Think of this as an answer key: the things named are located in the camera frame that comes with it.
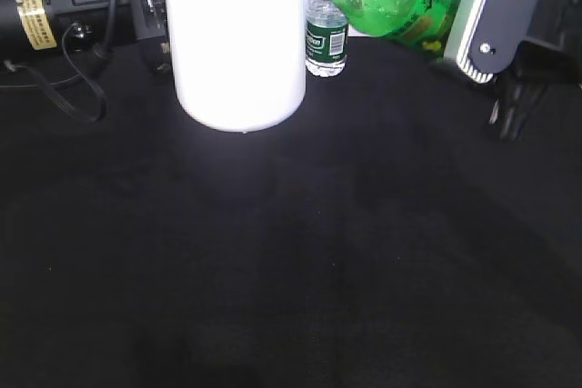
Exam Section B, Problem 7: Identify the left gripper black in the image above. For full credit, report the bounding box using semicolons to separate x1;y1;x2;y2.
128;0;173;81

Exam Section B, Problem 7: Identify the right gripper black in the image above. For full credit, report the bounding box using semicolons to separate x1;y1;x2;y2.
468;0;581;141

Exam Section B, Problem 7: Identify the white ceramic mug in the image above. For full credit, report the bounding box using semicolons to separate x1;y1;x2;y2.
166;0;306;133

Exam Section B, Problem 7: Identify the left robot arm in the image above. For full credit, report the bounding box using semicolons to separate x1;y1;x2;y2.
1;0;171;77

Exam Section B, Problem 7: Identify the clear water bottle green label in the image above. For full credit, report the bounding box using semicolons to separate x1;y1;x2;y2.
306;0;349;78

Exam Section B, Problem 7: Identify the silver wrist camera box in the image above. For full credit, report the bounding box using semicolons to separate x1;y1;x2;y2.
443;0;493;85

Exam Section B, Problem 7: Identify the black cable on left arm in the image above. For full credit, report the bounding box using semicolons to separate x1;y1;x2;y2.
0;0;131;124

